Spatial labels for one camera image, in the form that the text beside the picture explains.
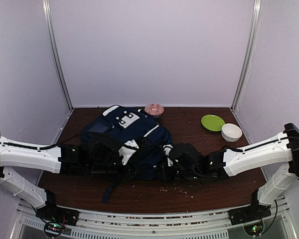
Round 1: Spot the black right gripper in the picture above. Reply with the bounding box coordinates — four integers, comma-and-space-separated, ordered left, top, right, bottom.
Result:
154, 164, 200, 186

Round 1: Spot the navy blue student backpack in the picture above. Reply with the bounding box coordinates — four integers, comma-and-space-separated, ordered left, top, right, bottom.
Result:
80, 105, 172, 204

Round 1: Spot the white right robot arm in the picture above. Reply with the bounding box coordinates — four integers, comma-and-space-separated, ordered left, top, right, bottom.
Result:
163, 123, 299, 220

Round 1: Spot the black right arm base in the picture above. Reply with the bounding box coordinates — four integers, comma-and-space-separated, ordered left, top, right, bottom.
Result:
228, 192, 271, 225

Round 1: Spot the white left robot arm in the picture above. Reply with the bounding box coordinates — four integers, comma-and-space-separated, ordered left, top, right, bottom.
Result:
0, 132, 150, 221

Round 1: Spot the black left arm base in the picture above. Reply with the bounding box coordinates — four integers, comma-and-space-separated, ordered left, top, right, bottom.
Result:
36, 190, 79, 226

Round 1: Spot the green plate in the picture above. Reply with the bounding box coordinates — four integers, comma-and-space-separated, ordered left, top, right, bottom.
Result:
201, 115, 225, 132

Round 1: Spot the white bowl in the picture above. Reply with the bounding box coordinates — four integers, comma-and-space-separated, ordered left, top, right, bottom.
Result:
221, 123, 243, 142

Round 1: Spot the red blue patterned bowl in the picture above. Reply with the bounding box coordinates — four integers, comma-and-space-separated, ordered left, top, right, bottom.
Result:
145, 104, 164, 118

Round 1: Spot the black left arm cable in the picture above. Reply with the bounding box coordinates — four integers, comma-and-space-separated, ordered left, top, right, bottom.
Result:
0, 133, 95, 151

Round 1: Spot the aluminium front rail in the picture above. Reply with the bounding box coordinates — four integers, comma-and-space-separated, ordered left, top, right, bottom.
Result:
13, 195, 296, 239

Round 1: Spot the right aluminium frame post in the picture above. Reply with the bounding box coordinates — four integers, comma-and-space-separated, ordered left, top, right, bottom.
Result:
231, 0, 262, 114

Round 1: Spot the aluminium frame post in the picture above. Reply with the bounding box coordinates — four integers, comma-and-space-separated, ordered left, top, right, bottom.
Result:
231, 0, 262, 114
42, 0, 74, 111

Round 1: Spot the left aluminium frame post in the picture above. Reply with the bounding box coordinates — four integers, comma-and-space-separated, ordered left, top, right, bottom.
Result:
42, 0, 74, 111

